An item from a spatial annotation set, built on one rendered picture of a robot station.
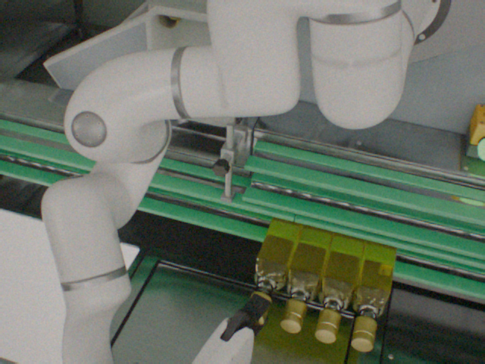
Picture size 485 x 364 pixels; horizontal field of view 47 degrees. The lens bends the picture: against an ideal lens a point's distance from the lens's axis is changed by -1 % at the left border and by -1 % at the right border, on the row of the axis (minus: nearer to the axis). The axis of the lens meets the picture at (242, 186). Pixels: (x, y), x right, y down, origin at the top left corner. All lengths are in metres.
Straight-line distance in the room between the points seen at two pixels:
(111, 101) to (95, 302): 0.24
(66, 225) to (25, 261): 0.52
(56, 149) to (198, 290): 0.40
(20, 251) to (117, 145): 0.62
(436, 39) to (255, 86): 0.37
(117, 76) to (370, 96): 0.28
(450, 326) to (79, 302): 0.75
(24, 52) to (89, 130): 1.24
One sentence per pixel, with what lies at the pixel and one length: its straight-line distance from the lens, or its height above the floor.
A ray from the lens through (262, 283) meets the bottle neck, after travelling 0.95.
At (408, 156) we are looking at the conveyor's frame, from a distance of 1.03.
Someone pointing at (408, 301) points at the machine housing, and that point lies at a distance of 1.21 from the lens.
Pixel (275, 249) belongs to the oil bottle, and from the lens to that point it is 0.98.
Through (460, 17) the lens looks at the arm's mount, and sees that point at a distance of 0.89.
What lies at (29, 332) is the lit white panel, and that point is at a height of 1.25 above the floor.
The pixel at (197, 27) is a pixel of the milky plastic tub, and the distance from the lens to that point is 1.10.
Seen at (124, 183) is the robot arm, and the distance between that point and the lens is 0.79.
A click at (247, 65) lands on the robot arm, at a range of 0.60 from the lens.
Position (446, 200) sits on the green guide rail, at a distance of 1.00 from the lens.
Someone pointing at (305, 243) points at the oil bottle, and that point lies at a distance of 1.01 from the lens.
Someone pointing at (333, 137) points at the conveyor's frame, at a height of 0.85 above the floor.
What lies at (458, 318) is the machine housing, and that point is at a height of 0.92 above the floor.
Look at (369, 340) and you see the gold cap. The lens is 0.92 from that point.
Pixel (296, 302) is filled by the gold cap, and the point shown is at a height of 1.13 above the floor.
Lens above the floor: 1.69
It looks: 46 degrees down
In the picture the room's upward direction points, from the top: 154 degrees counter-clockwise
